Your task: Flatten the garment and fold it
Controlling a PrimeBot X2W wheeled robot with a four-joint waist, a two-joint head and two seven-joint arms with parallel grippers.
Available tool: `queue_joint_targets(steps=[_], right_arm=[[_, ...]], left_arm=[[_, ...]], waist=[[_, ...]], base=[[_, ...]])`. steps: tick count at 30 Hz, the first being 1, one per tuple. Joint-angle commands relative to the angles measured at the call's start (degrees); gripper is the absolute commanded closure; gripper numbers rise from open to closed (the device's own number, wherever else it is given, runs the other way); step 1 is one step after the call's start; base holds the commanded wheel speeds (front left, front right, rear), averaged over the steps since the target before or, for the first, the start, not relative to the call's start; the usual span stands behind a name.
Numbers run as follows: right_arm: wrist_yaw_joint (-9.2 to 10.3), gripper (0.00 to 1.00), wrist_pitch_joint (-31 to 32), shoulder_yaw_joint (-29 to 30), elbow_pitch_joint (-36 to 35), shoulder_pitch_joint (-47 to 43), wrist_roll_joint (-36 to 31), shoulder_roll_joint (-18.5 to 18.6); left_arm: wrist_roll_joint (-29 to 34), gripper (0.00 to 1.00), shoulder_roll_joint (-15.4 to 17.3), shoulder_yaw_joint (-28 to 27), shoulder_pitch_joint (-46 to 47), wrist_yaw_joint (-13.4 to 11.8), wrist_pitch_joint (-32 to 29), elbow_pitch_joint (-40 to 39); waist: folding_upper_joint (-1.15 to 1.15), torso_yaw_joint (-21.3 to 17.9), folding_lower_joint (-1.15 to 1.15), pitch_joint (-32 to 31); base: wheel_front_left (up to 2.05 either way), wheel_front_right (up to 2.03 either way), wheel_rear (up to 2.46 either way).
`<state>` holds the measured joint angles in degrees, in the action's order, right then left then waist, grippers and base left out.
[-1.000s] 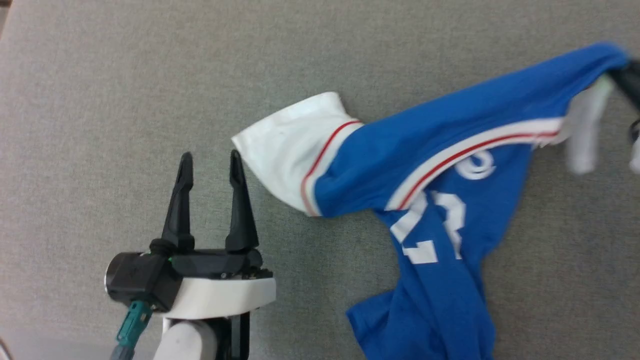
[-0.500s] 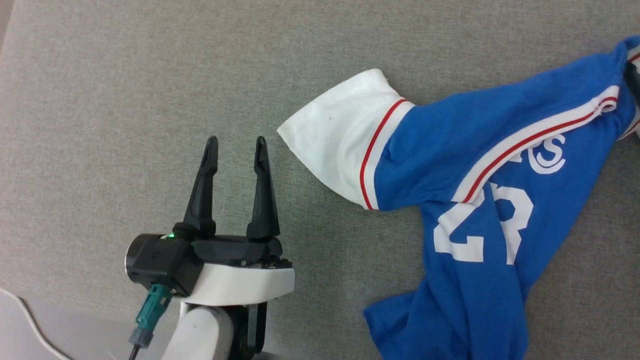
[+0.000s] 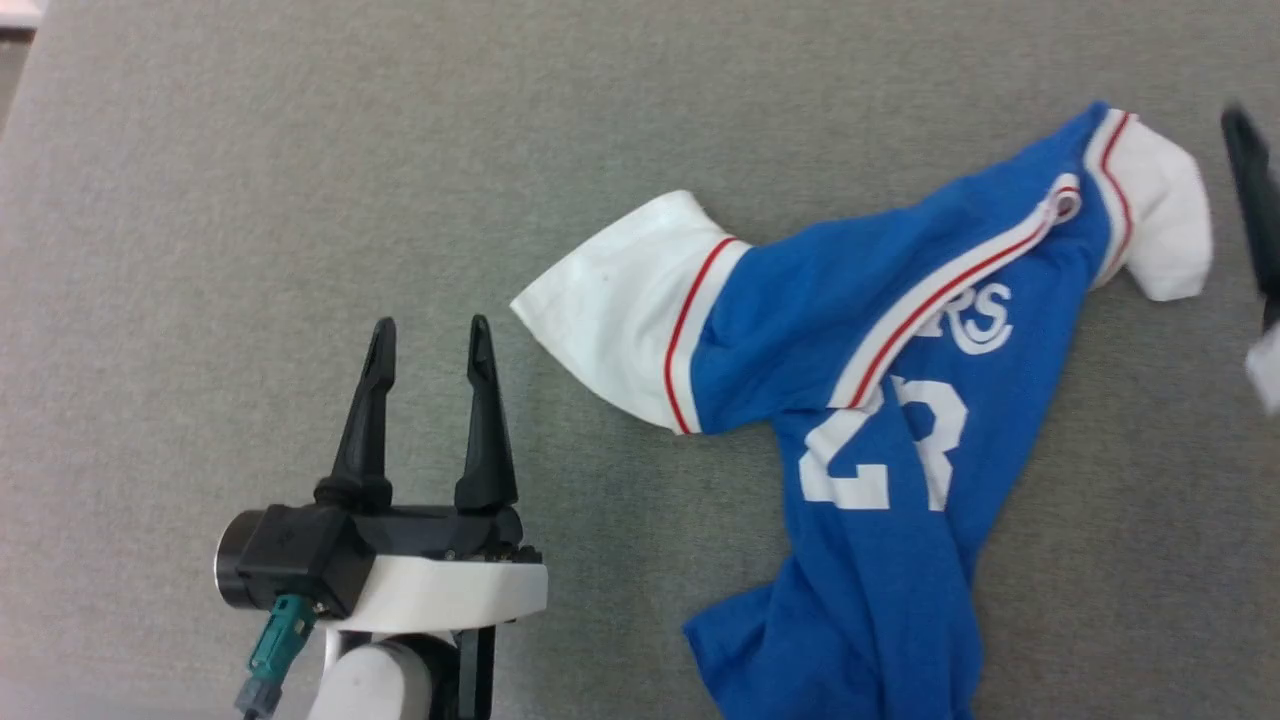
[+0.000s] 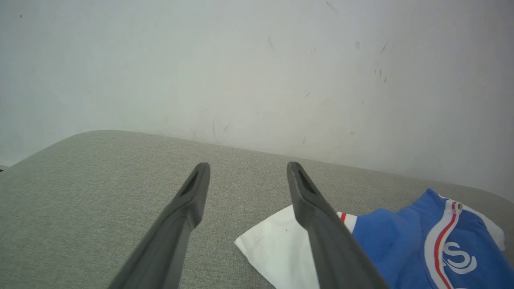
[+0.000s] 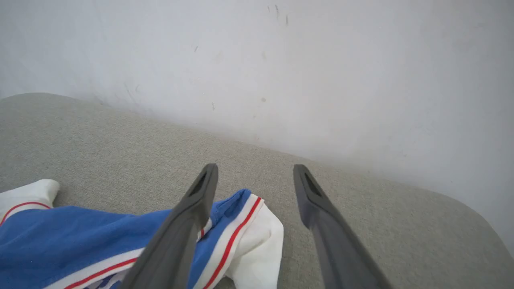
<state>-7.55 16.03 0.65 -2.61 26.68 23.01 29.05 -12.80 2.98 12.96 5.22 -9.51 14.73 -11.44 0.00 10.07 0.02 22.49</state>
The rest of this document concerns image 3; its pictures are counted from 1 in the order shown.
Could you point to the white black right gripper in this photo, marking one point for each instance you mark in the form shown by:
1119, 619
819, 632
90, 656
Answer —
1270, 370

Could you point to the grey fabric sofa cushion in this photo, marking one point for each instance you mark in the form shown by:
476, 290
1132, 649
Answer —
300, 150

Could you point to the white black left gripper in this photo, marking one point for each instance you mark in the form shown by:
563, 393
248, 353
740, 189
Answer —
450, 590

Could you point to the blue white jersey number 23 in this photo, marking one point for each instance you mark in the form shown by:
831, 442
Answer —
880, 400

